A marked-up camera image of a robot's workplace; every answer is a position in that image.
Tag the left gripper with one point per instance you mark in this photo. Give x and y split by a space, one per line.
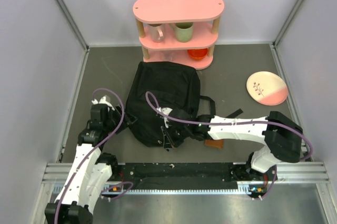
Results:
115 112

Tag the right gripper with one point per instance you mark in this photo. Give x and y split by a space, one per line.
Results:
169 139

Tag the black student backpack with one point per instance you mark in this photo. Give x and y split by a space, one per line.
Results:
175 86

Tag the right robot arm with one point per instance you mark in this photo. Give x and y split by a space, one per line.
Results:
279 135

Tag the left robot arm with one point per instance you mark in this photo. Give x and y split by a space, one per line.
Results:
92 168

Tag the brown leather wallet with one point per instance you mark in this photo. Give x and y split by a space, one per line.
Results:
214 143

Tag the clear drinking glass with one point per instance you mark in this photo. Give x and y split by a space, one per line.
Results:
168 56

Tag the pink mug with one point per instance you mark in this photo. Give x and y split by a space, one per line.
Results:
157 32

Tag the orange bowl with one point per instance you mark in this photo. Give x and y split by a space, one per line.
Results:
198 54

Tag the green mug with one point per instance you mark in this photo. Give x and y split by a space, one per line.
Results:
183 31

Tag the pink three-tier shelf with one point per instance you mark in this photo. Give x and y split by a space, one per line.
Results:
205 15

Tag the cream and pink plate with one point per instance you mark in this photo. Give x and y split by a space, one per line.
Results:
267 88

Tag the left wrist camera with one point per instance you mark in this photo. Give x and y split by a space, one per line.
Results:
104 100

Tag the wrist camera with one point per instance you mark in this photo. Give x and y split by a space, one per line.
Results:
104 100
165 111

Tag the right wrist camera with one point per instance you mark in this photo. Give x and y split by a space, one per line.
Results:
165 111

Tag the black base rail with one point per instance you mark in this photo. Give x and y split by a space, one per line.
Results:
188 176

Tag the grey cable duct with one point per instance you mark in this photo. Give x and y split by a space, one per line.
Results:
241 189

